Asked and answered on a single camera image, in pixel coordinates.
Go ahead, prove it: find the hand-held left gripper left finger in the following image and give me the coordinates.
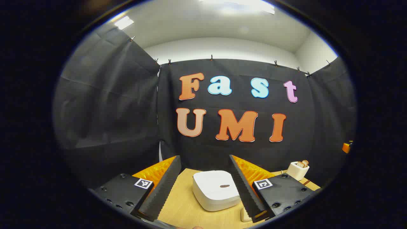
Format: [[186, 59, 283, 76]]
[[88, 155, 182, 222]]

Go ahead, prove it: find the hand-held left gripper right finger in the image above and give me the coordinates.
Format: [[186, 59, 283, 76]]
[[229, 155, 320, 223]]

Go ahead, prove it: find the white rice cooker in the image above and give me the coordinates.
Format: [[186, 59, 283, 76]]
[[192, 170, 241, 212]]

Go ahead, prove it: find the white toaster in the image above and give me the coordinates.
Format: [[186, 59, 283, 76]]
[[286, 162, 310, 181]]

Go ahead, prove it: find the black backdrop cloth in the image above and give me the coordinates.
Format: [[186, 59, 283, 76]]
[[52, 22, 357, 191]]

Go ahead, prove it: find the ceiling light panel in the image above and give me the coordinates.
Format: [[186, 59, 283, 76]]
[[199, 0, 275, 15], [114, 16, 135, 30]]

